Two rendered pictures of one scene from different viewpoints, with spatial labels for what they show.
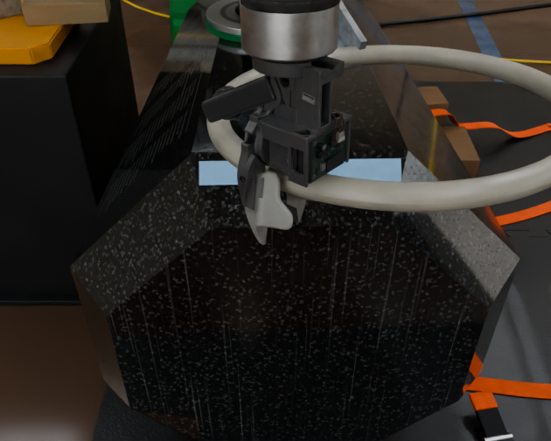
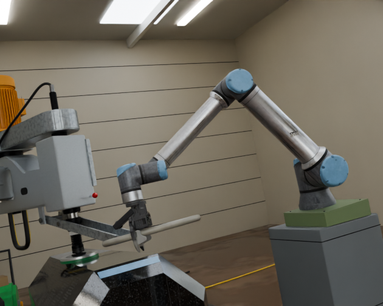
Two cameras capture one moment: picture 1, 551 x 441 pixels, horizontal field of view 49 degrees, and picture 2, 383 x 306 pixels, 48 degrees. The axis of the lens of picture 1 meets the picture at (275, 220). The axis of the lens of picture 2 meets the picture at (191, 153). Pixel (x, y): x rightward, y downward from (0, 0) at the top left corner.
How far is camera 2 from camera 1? 1.45 m
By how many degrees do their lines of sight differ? 52
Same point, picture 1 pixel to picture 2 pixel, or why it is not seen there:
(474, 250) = (189, 283)
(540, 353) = not seen: outside the picture
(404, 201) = (168, 224)
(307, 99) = (141, 207)
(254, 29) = (128, 195)
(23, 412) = not seen: outside the picture
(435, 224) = (175, 274)
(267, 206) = (138, 238)
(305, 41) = (138, 195)
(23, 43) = not seen: outside the picture
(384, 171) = (154, 260)
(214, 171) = (103, 273)
